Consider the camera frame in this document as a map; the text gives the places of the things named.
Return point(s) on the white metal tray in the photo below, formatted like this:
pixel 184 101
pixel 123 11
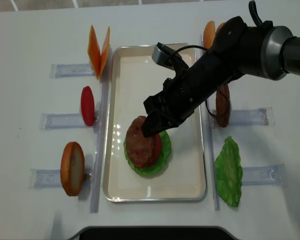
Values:
pixel 134 77

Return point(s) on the bread slice in left rack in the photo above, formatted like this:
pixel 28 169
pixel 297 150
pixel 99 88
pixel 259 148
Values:
pixel 72 169

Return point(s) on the leaning orange cheese slice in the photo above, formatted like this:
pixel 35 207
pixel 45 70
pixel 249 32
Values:
pixel 105 51

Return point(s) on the sesame top bun slice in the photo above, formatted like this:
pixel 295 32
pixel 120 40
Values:
pixel 209 34

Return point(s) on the clear acrylic rack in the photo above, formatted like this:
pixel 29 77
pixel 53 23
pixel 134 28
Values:
pixel 43 178
pixel 274 175

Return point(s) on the red tomato slice on bun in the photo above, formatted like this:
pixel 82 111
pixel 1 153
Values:
pixel 158 147

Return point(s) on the upright orange cheese slice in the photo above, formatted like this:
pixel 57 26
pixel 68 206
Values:
pixel 94 53

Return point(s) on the brown meat patty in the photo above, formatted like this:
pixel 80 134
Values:
pixel 140 150
pixel 223 106

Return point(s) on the green lettuce leaf in rack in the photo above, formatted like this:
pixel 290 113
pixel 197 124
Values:
pixel 229 173

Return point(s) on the clear acrylic left rack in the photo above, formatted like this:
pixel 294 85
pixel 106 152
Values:
pixel 43 178

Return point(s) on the red tomato slice in rack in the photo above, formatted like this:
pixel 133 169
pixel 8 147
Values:
pixel 87 106

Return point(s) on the green lettuce leaf on bun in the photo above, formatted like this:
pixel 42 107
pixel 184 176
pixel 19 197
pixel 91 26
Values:
pixel 161 162

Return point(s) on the black base at table edge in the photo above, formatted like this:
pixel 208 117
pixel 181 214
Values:
pixel 155 233

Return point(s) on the clear acrylic right rack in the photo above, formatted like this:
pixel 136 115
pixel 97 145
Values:
pixel 274 175

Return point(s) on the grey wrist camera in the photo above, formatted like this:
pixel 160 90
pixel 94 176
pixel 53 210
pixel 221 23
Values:
pixel 161 55

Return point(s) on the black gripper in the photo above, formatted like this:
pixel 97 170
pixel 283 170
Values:
pixel 184 93

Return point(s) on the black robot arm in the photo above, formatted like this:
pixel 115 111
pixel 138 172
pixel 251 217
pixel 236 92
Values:
pixel 265 51

